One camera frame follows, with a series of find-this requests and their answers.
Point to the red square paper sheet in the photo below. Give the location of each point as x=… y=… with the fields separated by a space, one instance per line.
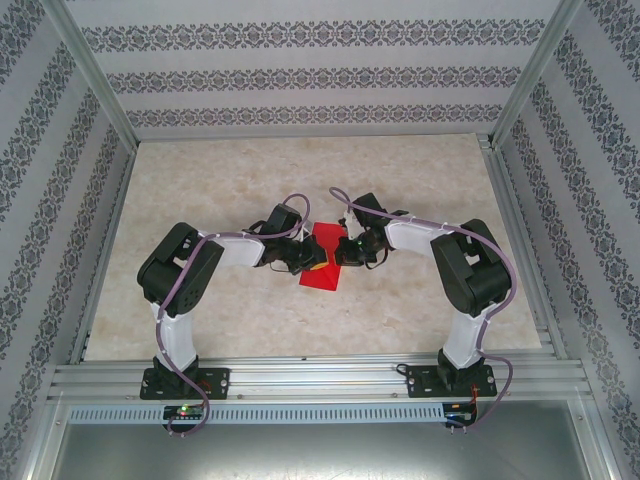
x=325 y=277

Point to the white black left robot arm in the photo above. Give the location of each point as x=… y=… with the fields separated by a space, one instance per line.
x=175 y=340

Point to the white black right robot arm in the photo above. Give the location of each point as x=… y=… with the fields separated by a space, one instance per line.
x=465 y=340

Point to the grey metal sheet panel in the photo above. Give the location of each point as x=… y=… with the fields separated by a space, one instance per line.
x=320 y=455

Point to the aluminium mounting beam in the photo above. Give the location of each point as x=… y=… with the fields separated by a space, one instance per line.
x=310 y=380

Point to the small circuit board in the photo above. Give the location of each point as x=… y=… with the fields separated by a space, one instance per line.
x=184 y=412
x=459 y=413

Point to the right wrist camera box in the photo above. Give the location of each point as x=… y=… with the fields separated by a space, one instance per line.
x=348 y=220

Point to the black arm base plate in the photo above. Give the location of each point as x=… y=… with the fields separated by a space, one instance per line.
x=215 y=382
x=420 y=382

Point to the aluminium table edge rail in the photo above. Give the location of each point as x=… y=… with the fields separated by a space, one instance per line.
x=103 y=260
x=522 y=250

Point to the aluminium frame post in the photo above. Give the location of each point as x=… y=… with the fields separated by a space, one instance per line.
x=537 y=70
x=90 y=70

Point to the aluminium frame bar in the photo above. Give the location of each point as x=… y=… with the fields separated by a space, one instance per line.
x=597 y=440
x=45 y=440

